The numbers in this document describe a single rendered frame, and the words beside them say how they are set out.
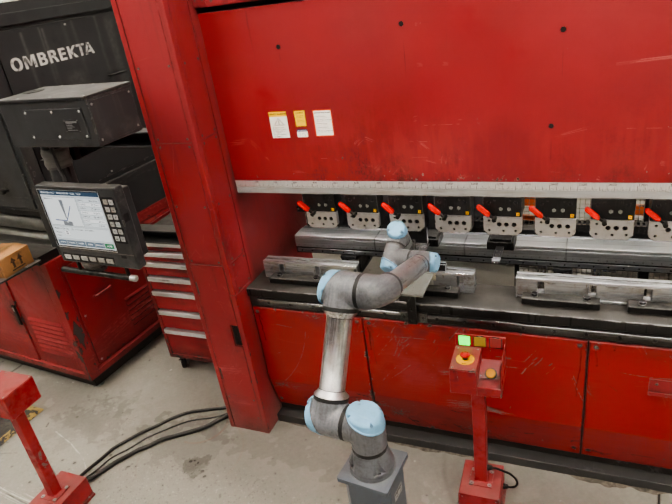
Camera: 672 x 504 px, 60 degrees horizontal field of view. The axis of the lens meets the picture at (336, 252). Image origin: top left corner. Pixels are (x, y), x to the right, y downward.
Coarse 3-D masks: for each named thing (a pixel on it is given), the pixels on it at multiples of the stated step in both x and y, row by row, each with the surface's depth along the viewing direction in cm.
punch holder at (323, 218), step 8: (312, 200) 265; (320, 200) 263; (328, 200) 262; (336, 200) 262; (312, 208) 267; (320, 208) 265; (328, 208) 264; (336, 208) 263; (320, 216) 267; (328, 216) 265; (336, 216) 264; (312, 224) 270; (320, 224) 269; (328, 224) 267; (336, 224) 266
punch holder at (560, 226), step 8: (536, 200) 226; (544, 200) 225; (552, 200) 224; (560, 200) 223; (568, 200) 222; (576, 200) 221; (536, 208) 228; (544, 208) 227; (552, 208) 226; (560, 208) 224; (568, 208) 223; (576, 208) 222; (536, 216) 229; (544, 216) 228; (552, 216) 227; (560, 216) 226; (568, 216) 225; (536, 224) 231; (544, 224) 229; (552, 224) 230; (560, 224) 227; (568, 224) 226; (536, 232) 232; (544, 232) 231; (552, 232) 230; (560, 232) 229; (568, 232) 229
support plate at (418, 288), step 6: (420, 276) 252; (426, 276) 251; (432, 276) 252; (414, 282) 248; (420, 282) 247; (426, 282) 247; (408, 288) 244; (414, 288) 244; (420, 288) 243; (426, 288) 243; (402, 294) 241; (408, 294) 240; (414, 294) 240; (420, 294) 239
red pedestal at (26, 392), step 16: (0, 384) 258; (16, 384) 256; (32, 384) 261; (0, 400) 249; (16, 400) 254; (32, 400) 261; (0, 416) 255; (16, 416) 254; (32, 432) 271; (32, 448) 271; (48, 464) 280; (48, 480) 281; (64, 480) 294; (80, 480) 293; (48, 496) 285; (64, 496) 285; (80, 496) 292
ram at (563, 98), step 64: (320, 0) 222; (384, 0) 213; (448, 0) 205; (512, 0) 198; (576, 0) 191; (640, 0) 185; (256, 64) 244; (320, 64) 234; (384, 64) 224; (448, 64) 215; (512, 64) 207; (576, 64) 200; (640, 64) 193; (256, 128) 258; (384, 128) 236; (448, 128) 226; (512, 128) 217; (576, 128) 209; (640, 128) 202; (256, 192) 274; (320, 192) 261; (384, 192) 250; (448, 192) 239; (512, 192) 229; (576, 192) 220; (640, 192) 211
